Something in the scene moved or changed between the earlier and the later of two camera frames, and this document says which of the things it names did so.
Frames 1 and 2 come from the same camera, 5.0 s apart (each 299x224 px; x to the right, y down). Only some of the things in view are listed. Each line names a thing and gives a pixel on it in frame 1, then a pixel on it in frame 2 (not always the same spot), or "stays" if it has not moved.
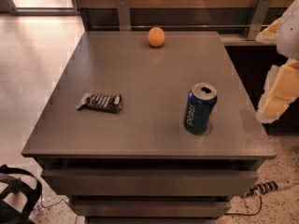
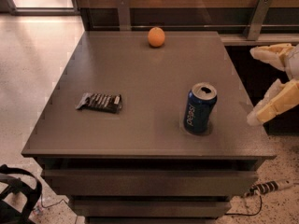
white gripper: [290, 32] → [293, 66]
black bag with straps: [22, 184] stays
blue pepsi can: [200, 99] stays
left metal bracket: [123, 8] stays
